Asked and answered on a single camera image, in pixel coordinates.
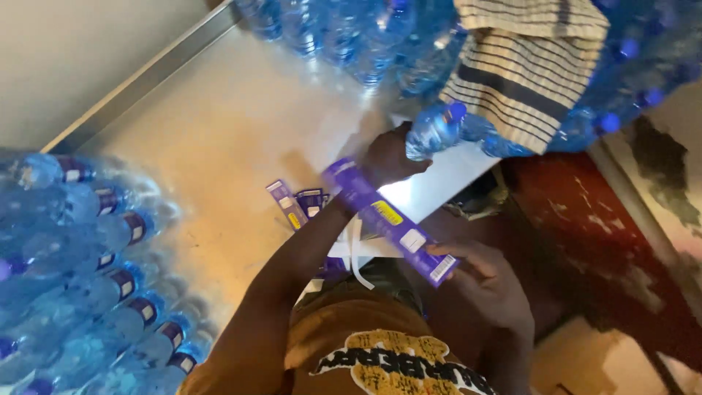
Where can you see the worn red-brown wooden bench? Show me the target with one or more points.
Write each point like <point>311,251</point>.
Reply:
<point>592,247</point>

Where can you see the pile of labelled blue bottles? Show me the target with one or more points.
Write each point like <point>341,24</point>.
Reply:
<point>82,274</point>

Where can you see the heap of unlabelled blue bottles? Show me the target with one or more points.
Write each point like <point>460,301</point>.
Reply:
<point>362,38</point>

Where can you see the person's right hand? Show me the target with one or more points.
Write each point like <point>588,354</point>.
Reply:
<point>493,285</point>

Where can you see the single blue water bottle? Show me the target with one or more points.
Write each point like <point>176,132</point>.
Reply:
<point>433,131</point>

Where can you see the white backing paper strips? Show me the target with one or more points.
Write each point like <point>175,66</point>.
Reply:
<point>359,252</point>

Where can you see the purple bottle label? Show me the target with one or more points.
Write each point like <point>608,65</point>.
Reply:
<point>311,200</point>
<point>288,206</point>

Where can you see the person's left hand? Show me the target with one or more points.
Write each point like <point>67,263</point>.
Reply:
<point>384,159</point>

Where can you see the long purple label strip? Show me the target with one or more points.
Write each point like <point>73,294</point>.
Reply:
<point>384,216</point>

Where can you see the striped beige cloth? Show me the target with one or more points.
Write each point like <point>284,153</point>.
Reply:
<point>521,71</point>

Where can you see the person's brown printed shirt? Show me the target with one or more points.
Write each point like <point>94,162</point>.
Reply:
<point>378,345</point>

